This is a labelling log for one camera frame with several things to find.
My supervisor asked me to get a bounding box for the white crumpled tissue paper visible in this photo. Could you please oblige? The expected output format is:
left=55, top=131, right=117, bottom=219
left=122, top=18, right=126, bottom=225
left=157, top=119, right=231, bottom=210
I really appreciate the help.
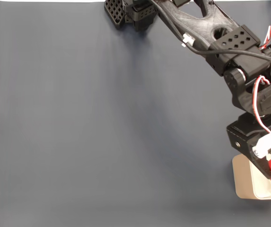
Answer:
left=254, top=151, right=271, bottom=199

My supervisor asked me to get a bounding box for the black camera cable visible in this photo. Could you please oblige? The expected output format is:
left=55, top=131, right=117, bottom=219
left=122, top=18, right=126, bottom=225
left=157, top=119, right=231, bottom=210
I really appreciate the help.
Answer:
left=158, top=3, right=271, bottom=71

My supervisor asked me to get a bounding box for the beige metal box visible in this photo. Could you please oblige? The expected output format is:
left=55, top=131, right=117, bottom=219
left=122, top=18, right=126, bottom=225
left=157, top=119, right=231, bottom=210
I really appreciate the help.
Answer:
left=232, top=154, right=271, bottom=201

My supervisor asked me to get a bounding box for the white red servo cable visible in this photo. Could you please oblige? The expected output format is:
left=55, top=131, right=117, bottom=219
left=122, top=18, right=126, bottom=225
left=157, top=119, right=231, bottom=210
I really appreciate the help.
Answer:
left=260, top=25, right=271, bottom=50
left=253, top=75, right=271, bottom=133

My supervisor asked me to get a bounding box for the grey blue table mat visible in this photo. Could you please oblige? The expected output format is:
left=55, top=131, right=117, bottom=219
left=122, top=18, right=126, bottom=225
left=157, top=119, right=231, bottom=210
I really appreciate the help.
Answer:
left=0, top=1, right=271, bottom=227

